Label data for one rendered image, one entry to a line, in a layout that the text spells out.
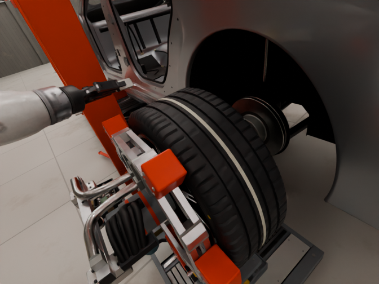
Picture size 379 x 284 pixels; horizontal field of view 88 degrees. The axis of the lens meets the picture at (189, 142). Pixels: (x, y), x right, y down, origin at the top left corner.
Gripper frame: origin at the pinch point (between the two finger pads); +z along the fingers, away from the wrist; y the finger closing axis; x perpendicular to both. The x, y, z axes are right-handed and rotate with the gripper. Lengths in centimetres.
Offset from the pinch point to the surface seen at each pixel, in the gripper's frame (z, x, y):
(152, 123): -9.5, -15.3, 15.2
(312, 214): 82, -127, 16
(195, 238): -20, -43, 22
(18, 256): -45, -69, -180
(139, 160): -17.6, -21.9, 13.2
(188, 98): 4.3, -13.7, 19.1
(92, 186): -19.1, -26.7, -20.4
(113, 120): -2.9, -8.7, -11.7
